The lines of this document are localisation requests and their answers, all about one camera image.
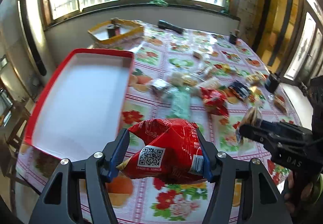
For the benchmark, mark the dark bottle in yellow box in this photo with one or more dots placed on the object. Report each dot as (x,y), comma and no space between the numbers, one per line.
(114,28)

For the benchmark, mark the white square cake packet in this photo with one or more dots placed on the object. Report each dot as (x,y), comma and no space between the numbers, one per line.
(198,54)

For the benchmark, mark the yellow cardboard box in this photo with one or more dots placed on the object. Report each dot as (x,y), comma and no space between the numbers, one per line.
(130,30)

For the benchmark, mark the white air conditioner unit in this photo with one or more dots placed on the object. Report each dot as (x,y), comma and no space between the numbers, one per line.
(32,29)

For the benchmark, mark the floral plastic tablecloth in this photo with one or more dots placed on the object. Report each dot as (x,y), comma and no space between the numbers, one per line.
(150,200)

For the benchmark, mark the large red snack bag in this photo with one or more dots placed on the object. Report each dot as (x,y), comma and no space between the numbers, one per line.
(172,152)

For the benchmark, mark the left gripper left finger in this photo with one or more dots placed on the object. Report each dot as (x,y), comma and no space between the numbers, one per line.
(60,200)

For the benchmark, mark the dark blue snack packet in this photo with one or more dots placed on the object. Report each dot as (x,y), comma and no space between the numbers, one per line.
(239,90)

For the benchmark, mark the green cloth on windowsill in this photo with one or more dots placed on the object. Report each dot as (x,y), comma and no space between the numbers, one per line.
(160,3)

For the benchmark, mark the silver snack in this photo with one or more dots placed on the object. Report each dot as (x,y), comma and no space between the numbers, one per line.
(159,86)

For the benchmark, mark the brown cookie packet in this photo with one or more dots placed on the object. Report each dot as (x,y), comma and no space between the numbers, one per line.
(252,117)

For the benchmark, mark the small red snack bag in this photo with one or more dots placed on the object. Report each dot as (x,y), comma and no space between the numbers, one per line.
(215,102)

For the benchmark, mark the red tray box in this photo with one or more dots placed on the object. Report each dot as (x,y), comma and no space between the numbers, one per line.
(79,110)

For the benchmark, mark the white yellow bread packet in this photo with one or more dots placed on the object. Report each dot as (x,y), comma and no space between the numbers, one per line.
(253,79)

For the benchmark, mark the small black pot far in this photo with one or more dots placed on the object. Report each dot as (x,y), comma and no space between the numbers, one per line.
(234,37)

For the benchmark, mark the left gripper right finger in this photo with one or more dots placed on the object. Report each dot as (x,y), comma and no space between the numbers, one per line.
(260,200)

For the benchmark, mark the green snack packet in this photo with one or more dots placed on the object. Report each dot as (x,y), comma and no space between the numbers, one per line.
(180,105)

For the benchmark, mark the black flashlight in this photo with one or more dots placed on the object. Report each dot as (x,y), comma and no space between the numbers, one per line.
(168,26)

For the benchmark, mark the black jar near edge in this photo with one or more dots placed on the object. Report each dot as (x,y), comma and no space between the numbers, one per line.
(272,82)

